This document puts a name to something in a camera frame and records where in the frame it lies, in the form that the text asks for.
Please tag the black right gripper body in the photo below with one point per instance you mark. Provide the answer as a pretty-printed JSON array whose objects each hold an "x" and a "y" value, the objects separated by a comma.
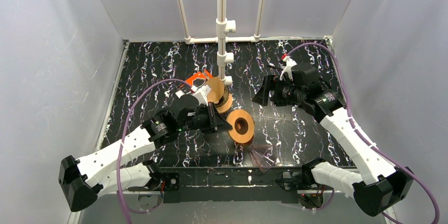
[{"x": 272, "y": 91}]

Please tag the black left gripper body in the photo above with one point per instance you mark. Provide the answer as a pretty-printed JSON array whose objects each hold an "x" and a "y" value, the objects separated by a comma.
[{"x": 212, "y": 118}]

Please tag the wooden ring dripper holder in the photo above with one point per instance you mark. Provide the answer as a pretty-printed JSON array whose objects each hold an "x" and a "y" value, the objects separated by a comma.
[{"x": 226, "y": 107}]

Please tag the brown paper coffee filter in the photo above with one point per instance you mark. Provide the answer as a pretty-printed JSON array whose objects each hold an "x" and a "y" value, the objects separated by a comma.
[{"x": 216, "y": 89}]

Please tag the pink translucent plastic dripper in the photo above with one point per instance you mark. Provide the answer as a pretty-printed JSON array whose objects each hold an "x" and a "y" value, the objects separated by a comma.
[{"x": 263, "y": 156}]

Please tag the clear glass ribbed dripper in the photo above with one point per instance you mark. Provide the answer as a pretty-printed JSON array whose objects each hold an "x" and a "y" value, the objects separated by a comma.
[{"x": 225, "y": 97}]

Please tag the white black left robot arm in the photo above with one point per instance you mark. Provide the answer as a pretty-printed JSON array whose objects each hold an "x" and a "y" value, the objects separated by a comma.
[{"x": 83, "y": 180}]

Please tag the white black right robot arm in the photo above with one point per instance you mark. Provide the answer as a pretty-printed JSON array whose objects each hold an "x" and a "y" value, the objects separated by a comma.
[{"x": 378, "y": 184}]

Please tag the orange coffee filter box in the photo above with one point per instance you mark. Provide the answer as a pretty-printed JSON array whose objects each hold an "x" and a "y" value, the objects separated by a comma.
[{"x": 198, "y": 79}]

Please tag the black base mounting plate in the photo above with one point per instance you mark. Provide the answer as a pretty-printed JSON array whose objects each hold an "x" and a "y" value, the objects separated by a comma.
[{"x": 238, "y": 184}]

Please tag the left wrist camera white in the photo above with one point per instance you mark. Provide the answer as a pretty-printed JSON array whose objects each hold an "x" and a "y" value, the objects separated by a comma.
[{"x": 201, "y": 94}]

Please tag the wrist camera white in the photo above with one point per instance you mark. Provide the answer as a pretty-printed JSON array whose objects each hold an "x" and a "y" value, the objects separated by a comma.
[
  {"x": 287, "y": 66},
  {"x": 201, "y": 94}
]

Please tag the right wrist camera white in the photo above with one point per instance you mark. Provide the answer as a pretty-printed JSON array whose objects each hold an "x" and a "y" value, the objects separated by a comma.
[{"x": 287, "y": 66}]

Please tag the white PVC pipe frame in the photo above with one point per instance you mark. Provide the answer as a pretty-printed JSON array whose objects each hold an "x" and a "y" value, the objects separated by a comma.
[{"x": 224, "y": 27}]

